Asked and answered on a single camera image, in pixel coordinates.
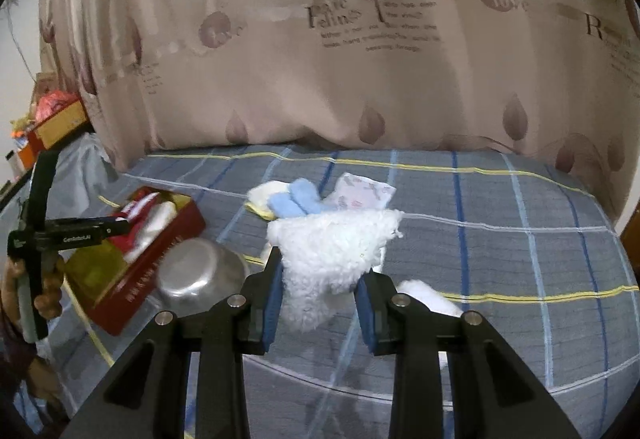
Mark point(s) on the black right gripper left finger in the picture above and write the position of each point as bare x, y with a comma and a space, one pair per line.
245, 323

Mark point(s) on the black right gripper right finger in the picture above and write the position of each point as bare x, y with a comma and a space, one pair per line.
398, 325

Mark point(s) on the white fluffy cloth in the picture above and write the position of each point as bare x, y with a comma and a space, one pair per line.
324, 255

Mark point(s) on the light blue fluffy towel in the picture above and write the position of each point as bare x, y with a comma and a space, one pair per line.
300, 199

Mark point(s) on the white balled sock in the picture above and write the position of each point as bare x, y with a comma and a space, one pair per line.
429, 297

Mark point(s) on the silver metal bowl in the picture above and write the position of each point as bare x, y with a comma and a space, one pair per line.
196, 274

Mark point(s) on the translucent plastic cover sheet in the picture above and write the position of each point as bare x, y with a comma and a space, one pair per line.
83, 174

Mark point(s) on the gold rectangular metal tin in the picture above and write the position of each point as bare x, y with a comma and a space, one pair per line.
111, 280

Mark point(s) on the red and yellow box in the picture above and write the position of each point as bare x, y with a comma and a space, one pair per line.
56, 127

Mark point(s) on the red and white sock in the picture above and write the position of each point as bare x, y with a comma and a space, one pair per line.
148, 214

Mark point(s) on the white yellow-trimmed folded cloth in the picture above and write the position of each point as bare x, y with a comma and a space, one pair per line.
257, 199

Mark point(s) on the red plastic bag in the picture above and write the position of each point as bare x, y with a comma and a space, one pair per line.
52, 102

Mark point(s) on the grey plaid bed sheet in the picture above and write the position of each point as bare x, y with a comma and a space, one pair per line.
514, 239

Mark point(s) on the beige leaf-print curtain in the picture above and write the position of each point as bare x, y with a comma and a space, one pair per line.
554, 80

